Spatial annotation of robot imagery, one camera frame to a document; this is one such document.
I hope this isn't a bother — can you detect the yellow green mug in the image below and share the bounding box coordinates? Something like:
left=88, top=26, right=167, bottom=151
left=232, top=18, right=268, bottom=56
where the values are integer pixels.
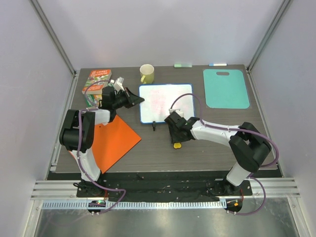
left=140, top=64, right=155, bottom=84

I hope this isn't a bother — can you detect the teal cutting board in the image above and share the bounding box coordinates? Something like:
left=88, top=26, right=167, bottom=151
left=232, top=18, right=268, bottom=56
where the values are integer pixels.
left=203, top=69, right=250, bottom=109

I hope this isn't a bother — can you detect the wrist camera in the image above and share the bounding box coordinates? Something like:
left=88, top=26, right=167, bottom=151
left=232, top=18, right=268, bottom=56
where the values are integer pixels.
left=169, top=109, right=184, bottom=117
left=113, top=77, right=124, bottom=92

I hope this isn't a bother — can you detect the orange paper sheet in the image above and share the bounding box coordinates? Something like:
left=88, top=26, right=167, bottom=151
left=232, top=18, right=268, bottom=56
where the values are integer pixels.
left=80, top=116, right=141, bottom=181

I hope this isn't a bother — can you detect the white slotted cable duct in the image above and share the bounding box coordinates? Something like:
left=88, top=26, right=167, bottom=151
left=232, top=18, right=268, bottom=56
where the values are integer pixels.
left=42, top=199, right=227, bottom=210

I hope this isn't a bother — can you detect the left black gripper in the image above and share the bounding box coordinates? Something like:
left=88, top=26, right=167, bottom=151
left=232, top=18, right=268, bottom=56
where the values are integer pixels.
left=112, top=88, right=144, bottom=110

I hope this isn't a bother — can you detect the green cover book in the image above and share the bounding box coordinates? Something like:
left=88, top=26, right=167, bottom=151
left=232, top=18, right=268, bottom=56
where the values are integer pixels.
left=84, top=94, right=102, bottom=107

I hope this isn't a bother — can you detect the yellow whiteboard eraser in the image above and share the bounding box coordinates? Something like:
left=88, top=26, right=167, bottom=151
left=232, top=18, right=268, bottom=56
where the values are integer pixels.
left=173, top=143, right=182, bottom=149

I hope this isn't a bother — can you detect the green eraser block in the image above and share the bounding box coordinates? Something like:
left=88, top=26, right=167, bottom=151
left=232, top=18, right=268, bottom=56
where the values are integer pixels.
left=174, top=63, right=192, bottom=68

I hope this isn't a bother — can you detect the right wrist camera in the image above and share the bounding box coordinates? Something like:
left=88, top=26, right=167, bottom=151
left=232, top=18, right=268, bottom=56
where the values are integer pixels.
left=169, top=109, right=184, bottom=117

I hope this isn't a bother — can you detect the orange cover book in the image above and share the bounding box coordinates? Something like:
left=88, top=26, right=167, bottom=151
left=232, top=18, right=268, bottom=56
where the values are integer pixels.
left=82, top=69, right=112, bottom=95

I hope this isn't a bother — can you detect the blue framed whiteboard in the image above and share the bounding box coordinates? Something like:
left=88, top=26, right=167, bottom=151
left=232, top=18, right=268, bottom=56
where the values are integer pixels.
left=139, top=83, right=195, bottom=124

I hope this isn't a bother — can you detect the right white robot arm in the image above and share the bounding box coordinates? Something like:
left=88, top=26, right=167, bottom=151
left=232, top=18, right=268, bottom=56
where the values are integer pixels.
left=164, top=111, right=272, bottom=195

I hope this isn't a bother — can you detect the blue white marker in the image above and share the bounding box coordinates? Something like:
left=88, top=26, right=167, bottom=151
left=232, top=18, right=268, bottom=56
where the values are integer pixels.
left=209, top=63, right=227, bottom=67

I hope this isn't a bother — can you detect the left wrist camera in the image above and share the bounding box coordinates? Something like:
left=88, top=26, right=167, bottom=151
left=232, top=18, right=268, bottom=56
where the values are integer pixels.
left=113, top=77, right=124, bottom=92

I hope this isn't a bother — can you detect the black wire board stand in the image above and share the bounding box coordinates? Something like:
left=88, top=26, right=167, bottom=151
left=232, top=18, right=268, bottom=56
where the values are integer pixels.
left=152, top=121, right=157, bottom=131

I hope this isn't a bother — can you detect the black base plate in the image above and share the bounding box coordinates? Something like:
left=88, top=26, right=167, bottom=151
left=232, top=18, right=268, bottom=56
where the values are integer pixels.
left=74, top=171, right=253, bottom=202

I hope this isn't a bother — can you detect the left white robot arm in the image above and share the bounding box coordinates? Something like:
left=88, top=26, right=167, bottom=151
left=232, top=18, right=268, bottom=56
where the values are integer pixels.
left=59, top=86, right=145, bottom=197

